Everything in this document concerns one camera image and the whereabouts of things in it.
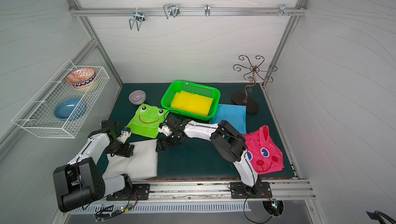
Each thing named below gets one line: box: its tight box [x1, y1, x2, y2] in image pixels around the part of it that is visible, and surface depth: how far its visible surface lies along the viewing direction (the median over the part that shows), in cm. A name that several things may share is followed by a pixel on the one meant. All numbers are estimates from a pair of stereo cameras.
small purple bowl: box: [128, 89, 146, 105], surface depth 109 cm
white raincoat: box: [102, 139, 159, 181], surface depth 81 cm
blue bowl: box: [53, 97, 87, 122], surface depth 65 cm
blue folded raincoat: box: [209, 103, 247, 135], surface depth 103 cm
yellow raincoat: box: [170, 90, 214, 117], surface depth 109 cm
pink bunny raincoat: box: [242, 124, 285, 175], surface depth 86 cm
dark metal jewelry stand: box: [232, 55, 278, 114], surface depth 92 cm
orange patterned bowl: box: [66, 67, 96, 89], surface depth 73 cm
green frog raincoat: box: [126, 103, 170, 139], surface depth 100 cm
